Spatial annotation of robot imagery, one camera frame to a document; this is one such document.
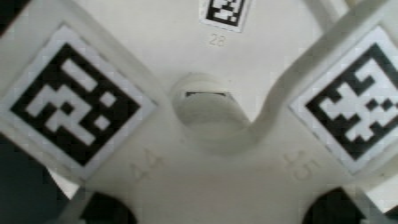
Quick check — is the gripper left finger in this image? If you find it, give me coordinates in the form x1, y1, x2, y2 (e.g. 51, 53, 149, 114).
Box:
49, 188, 94, 224

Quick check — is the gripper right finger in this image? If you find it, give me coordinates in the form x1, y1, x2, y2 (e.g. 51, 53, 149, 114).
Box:
343, 185, 398, 224

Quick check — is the white round table top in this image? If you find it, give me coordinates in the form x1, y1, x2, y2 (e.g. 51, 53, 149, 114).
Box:
42, 0, 398, 214

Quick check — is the white cylindrical table leg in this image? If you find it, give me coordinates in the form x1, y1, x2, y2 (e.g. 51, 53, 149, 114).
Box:
170, 73, 252, 155

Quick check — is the white cross-shaped table base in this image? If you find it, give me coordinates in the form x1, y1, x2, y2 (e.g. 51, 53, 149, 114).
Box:
0, 0, 398, 224

